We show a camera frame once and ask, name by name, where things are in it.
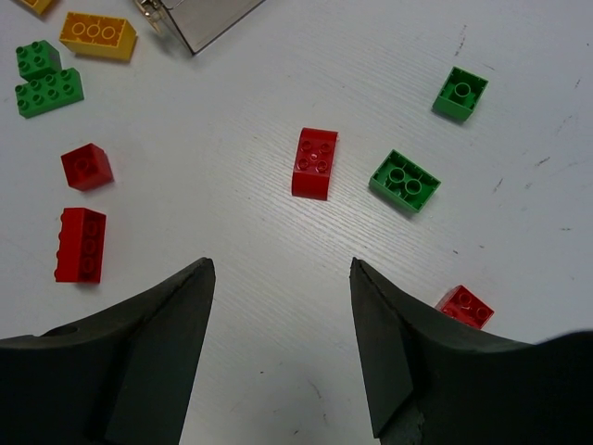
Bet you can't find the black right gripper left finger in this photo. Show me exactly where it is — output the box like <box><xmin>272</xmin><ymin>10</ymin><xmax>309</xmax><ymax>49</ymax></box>
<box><xmin>1</xmin><ymin>258</ymin><xmax>215</xmax><ymax>444</ymax></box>

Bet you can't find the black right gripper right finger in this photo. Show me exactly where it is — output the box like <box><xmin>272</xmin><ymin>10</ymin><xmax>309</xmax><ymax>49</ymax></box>
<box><xmin>349</xmin><ymin>259</ymin><xmax>592</xmax><ymax>444</ymax></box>

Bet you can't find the yellow upside-down lego brick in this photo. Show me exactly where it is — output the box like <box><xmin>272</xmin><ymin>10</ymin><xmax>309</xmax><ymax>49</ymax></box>
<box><xmin>59</xmin><ymin>12</ymin><xmax>137</xmax><ymax>62</ymax></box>

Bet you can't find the yellow 2x4 lego brick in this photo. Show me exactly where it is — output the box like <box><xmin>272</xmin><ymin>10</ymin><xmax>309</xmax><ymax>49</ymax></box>
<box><xmin>17</xmin><ymin>0</ymin><xmax>55</xmax><ymax>16</ymax></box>

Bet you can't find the red lego brick far right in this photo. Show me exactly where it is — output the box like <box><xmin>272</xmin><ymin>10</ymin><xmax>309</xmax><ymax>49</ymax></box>
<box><xmin>435</xmin><ymin>285</ymin><xmax>495</xmax><ymax>330</ymax></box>

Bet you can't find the red 2x4 lego on side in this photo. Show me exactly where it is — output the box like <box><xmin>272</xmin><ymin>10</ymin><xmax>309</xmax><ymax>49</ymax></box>
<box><xmin>54</xmin><ymin>208</ymin><xmax>107</xmax><ymax>284</ymax></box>

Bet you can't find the green upside-down 2x3 lego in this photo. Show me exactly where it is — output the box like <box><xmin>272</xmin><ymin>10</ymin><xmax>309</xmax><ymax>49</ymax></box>
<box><xmin>369</xmin><ymin>150</ymin><xmax>441</xmax><ymax>213</ymax></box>

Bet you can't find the red 2x2 lego brick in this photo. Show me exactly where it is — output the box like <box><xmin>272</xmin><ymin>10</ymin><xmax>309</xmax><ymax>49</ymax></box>
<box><xmin>60</xmin><ymin>143</ymin><xmax>114</xmax><ymax>192</ymax></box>

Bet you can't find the red curved lego brick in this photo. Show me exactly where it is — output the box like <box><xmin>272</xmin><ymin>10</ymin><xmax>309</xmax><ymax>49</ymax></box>
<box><xmin>291</xmin><ymin>127</ymin><xmax>338</xmax><ymax>200</ymax></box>

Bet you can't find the green upside-down 2x2 lego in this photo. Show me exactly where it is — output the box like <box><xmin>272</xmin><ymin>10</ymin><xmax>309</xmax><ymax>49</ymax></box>
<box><xmin>432</xmin><ymin>67</ymin><xmax>488</xmax><ymax>122</ymax></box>

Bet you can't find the green 2x4 lego brick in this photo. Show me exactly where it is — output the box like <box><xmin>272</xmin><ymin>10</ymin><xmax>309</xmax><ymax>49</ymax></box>
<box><xmin>15</xmin><ymin>68</ymin><xmax>84</xmax><ymax>119</ymax></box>

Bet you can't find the green 2x2 lego brick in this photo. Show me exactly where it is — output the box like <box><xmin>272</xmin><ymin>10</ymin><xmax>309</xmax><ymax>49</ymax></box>
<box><xmin>16</xmin><ymin>40</ymin><xmax>62</xmax><ymax>82</ymax></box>

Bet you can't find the clear long drawer box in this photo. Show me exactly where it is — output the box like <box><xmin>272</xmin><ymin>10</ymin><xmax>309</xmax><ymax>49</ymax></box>
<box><xmin>134</xmin><ymin>0</ymin><xmax>263</xmax><ymax>56</ymax></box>

